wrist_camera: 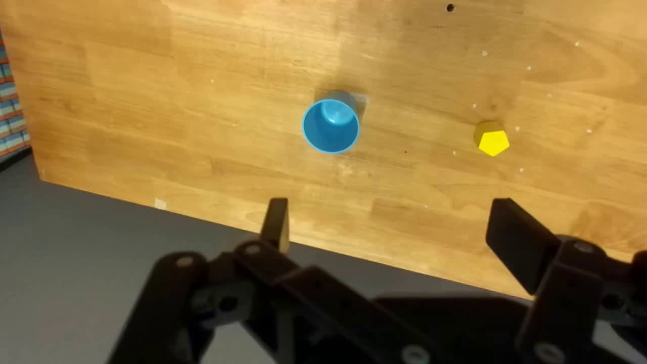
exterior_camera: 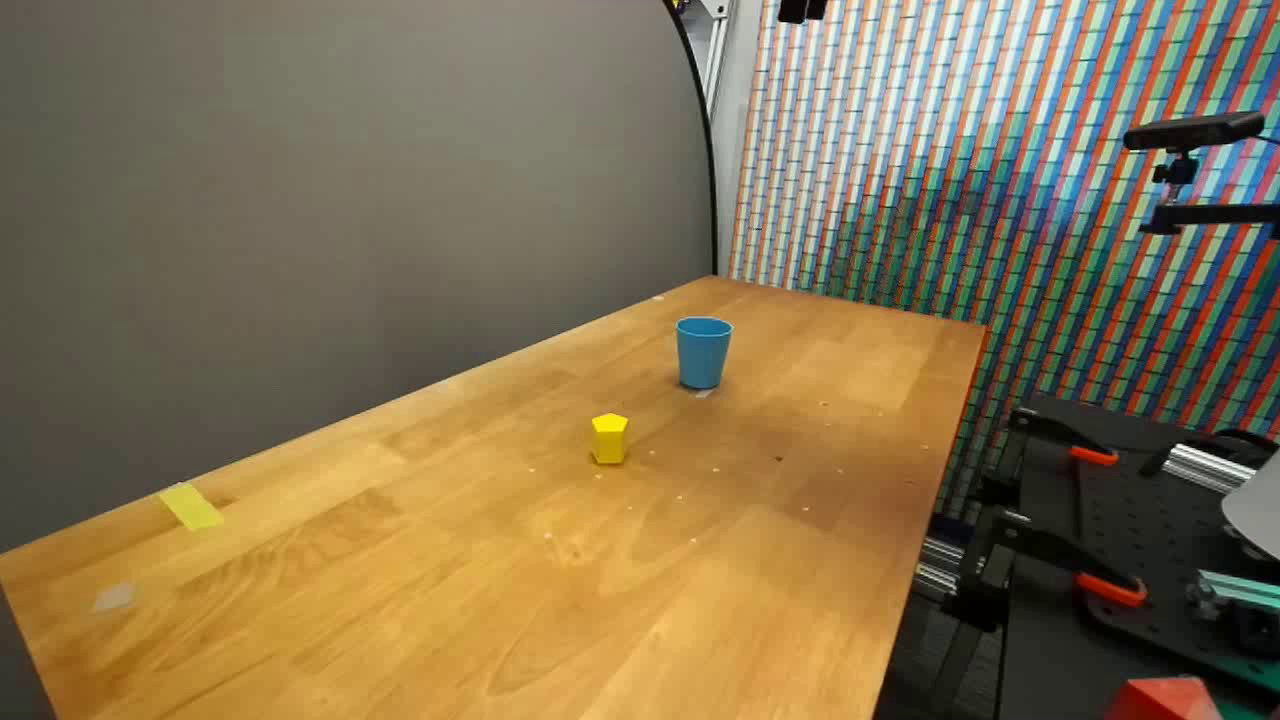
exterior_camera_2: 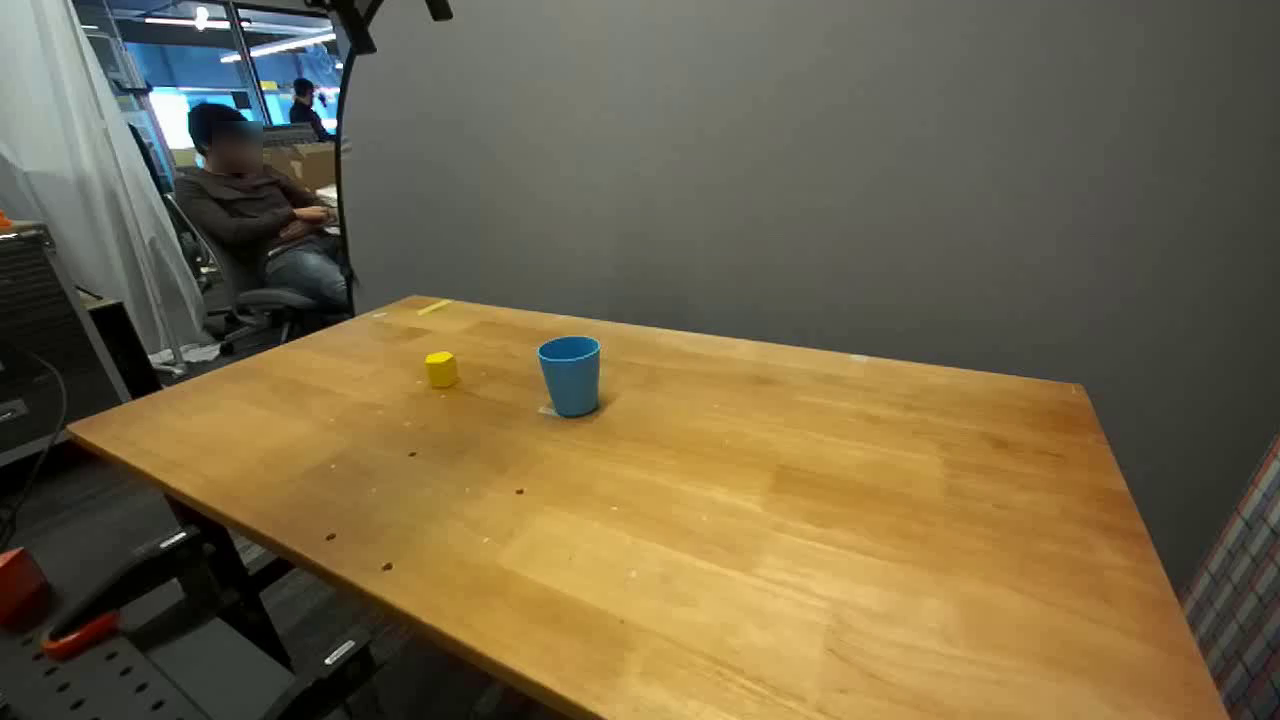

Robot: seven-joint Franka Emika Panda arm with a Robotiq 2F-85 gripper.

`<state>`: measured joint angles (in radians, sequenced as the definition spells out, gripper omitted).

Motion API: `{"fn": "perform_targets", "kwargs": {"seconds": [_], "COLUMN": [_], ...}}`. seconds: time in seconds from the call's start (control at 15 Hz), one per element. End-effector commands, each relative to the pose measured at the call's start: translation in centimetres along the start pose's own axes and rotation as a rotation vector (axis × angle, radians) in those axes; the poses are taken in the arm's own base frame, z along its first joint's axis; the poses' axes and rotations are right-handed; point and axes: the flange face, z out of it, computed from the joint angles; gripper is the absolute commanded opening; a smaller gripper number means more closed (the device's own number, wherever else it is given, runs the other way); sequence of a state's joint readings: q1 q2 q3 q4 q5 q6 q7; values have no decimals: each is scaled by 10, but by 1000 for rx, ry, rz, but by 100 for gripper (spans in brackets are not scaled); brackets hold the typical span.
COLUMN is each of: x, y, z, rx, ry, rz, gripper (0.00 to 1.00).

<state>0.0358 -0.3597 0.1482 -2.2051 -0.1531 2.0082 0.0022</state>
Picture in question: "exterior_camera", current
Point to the yellow hexagonal block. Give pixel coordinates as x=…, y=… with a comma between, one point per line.
x=610, y=438

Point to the blue plastic cup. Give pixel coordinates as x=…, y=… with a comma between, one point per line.
x=702, y=349

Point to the yellow tape strip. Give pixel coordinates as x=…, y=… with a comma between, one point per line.
x=188, y=504

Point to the silver aluminium extrusion bar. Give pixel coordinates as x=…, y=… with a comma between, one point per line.
x=1206, y=470

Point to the red block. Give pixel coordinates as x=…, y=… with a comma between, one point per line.
x=1162, y=697

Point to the teal aluminium bar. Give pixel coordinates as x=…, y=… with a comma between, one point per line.
x=1237, y=588

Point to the black clamp orange handle upper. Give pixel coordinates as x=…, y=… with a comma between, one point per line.
x=1074, y=443

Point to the black clamp orange handle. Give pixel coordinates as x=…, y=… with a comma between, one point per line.
x=1074, y=443
x=1088, y=573

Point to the black clamp orange handle lower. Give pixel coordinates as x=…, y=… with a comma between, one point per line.
x=1088, y=573

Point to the black camera on mount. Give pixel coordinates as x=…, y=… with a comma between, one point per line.
x=1178, y=170

